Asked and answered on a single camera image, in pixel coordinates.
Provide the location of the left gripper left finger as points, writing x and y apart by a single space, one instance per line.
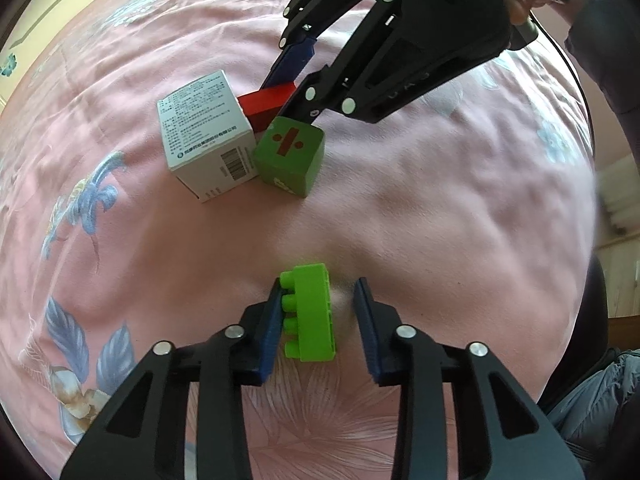
141 432

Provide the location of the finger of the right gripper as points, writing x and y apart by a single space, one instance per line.
374 74
307 19

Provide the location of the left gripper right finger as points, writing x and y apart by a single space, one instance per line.
500 431

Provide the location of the red wooden block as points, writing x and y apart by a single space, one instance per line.
261 106

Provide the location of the green wooden cube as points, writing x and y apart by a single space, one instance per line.
289 155

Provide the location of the white medicine box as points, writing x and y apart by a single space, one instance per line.
207 139

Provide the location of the green lego brick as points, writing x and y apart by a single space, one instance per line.
306 303

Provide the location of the grey jacket sleeve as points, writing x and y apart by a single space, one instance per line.
604 39

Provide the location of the pink floral bedspread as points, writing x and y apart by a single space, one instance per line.
471 211

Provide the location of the cream wooden headboard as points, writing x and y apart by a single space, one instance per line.
34 30

